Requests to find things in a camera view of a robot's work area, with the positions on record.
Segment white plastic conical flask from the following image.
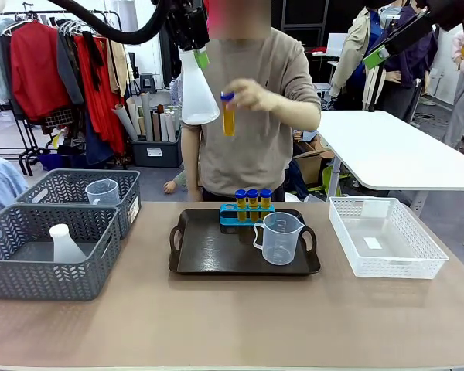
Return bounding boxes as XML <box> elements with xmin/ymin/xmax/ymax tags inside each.
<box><xmin>179</xmin><ymin>49</ymin><xmax>221</xmax><ymax>126</ymax></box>
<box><xmin>48</xmin><ymin>223</ymin><xmax>88</xmax><ymax>263</ymax></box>

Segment blue denim jeans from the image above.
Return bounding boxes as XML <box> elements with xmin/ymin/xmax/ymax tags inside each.
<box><xmin>84</xmin><ymin>114</ymin><xmax>116</xmax><ymax>168</ymax></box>

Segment person in beige sweater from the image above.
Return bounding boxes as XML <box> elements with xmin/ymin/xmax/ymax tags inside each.
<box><xmin>180</xmin><ymin>0</ymin><xmax>322</xmax><ymax>203</ymax></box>

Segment grey basket with white label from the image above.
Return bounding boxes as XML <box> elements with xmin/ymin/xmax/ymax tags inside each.
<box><xmin>15</xmin><ymin>168</ymin><xmax>142</xmax><ymax>240</ymax></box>

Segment white office table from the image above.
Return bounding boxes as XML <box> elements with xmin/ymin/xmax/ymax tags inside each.
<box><xmin>316</xmin><ymin>109</ymin><xmax>464</xmax><ymax>192</ymax></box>

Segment square white paper label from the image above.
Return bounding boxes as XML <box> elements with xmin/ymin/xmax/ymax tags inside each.
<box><xmin>360</xmin><ymin>200</ymin><xmax>390</xmax><ymax>219</ymax></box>

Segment red dress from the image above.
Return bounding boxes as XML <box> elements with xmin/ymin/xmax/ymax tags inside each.
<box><xmin>73</xmin><ymin>33</ymin><xmax>127</xmax><ymax>154</ymax></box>

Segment black step stool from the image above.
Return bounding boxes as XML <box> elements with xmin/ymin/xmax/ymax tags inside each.
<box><xmin>138</xmin><ymin>72</ymin><xmax>156</xmax><ymax>94</ymax></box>

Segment grey basket with open handles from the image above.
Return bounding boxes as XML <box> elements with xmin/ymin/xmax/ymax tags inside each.
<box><xmin>0</xmin><ymin>203</ymin><xmax>122</xmax><ymax>302</ymax></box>

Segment white paper roll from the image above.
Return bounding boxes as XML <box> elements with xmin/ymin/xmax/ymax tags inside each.
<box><xmin>164</xmin><ymin>111</ymin><xmax>177</xmax><ymax>143</ymax></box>

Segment person's right forearm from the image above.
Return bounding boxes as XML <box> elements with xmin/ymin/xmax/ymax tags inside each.
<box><xmin>180</xmin><ymin>122</ymin><xmax>203</xmax><ymax>192</ymax></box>

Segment tall grey paper roll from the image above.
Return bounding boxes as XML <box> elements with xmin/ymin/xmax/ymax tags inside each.
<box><xmin>140</xmin><ymin>91</ymin><xmax>155</xmax><ymax>142</ymax></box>

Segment blue test tube rack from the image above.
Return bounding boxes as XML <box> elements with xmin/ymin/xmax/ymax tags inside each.
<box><xmin>218</xmin><ymin>203</ymin><xmax>277</xmax><ymax>226</ymax></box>

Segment cardboard box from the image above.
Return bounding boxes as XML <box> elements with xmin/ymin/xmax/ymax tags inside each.
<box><xmin>293</xmin><ymin>137</ymin><xmax>334</xmax><ymax>186</ymax></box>

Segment person's left forearm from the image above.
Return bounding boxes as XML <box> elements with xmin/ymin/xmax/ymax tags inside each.
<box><xmin>272</xmin><ymin>94</ymin><xmax>322</xmax><ymax>133</ymax></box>

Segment black scarf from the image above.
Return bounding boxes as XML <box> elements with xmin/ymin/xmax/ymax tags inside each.
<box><xmin>81</xmin><ymin>30</ymin><xmax>105</xmax><ymax>92</ymax></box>

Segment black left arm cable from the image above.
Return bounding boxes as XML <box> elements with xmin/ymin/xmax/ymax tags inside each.
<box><xmin>48</xmin><ymin>0</ymin><xmax>176</xmax><ymax>46</ymax></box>

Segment dark brown serving tray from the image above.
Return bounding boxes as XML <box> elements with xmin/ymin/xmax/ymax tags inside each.
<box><xmin>169</xmin><ymin>208</ymin><xmax>322</xmax><ymax>276</ymax></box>

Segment figure in purple jacket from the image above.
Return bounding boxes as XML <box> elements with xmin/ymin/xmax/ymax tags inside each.
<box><xmin>381</xmin><ymin>2</ymin><xmax>438</xmax><ymax>121</ymax></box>

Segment clear plastic measuring cup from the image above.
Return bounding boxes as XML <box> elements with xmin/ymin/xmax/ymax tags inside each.
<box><xmin>252</xmin><ymin>211</ymin><xmax>305</xmax><ymax>266</ymax></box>
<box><xmin>84</xmin><ymin>178</ymin><xmax>121</xmax><ymax>206</ymax></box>

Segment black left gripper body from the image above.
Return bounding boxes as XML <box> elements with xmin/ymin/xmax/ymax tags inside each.
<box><xmin>169</xmin><ymin>0</ymin><xmax>211</xmax><ymax>53</ymax></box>

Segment figure in beige coat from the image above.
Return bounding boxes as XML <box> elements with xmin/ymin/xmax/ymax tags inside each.
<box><xmin>329</xmin><ymin>0</ymin><xmax>388</xmax><ymax>111</ymax></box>

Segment metal clothes rack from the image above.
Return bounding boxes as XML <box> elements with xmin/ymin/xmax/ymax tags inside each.
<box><xmin>0</xmin><ymin>2</ymin><xmax>125</xmax><ymax>177</ymax></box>

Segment beige hanging garment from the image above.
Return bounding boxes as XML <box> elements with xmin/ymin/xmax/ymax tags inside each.
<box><xmin>106</xmin><ymin>34</ymin><xmax>130</xmax><ymax>97</ymax></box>

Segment light blue shirt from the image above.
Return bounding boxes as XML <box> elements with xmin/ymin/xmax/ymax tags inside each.
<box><xmin>0</xmin><ymin>149</ymin><xmax>29</xmax><ymax>222</ymax></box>

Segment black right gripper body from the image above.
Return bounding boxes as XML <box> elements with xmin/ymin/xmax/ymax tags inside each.
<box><xmin>427</xmin><ymin>0</ymin><xmax>464</xmax><ymax>31</ymax></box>

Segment mannequin hand with green sleeve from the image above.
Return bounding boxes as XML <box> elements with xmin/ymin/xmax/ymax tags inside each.
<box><xmin>162</xmin><ymin>171</ymin><xmax>188</xmax><ymax>195</ymax></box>

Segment white basket side label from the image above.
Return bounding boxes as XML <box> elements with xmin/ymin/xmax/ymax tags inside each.
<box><xmin>126</xmin><ymin>196</ymin><xmax>142</xmax><ymax>224</ymax></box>

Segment white perforated plastic basket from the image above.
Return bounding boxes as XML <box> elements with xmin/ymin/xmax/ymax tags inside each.
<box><xmin>328</xmin><ymin>195</ymin><xmax>451</xmax><ymax>280</ymax></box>

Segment dark grey hanging garment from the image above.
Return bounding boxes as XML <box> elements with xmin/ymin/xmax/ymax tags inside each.
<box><xmin>56</xmin><ymin>32</ymin><xmax>86</xmax><ymax>107</ymax></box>

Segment person's left hand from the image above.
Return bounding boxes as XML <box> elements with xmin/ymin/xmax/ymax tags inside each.
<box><xmin>230</xmin><ymin>77</ymin><xmax>280</xmax><ymax>114</ymax></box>

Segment dark grey storage box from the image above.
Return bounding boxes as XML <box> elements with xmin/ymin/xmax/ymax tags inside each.
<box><xmin>130</xmin><ymin>134</ymin><xmax>183</xmax><ymax>168</ymax></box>

